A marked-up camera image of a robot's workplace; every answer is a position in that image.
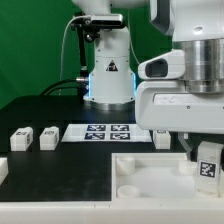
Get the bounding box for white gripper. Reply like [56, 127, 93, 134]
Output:
[135, 80, 224, 160]

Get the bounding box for white square tabletop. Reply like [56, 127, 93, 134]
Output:
[112, 153, 224, 200]

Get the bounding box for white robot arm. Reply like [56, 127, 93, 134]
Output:
[72, 0, 224, 134]

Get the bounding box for white sheet with tags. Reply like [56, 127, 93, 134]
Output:
[62, 124, 151, 142]

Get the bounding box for white left fence piece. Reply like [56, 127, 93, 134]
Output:
[0, 158, 8, 185]

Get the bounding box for white front fence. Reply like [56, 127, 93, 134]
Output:
[0, 199, 224, 224]

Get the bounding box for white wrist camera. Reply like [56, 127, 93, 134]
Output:
[138, 50, 185, 80]

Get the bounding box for black cables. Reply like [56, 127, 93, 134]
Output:
[39, 76, 90, 97]

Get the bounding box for black camera on stand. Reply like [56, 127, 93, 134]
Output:
[71, 14, 124, 43]

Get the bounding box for white cable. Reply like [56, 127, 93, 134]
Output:
[58, 16, 84, 97]

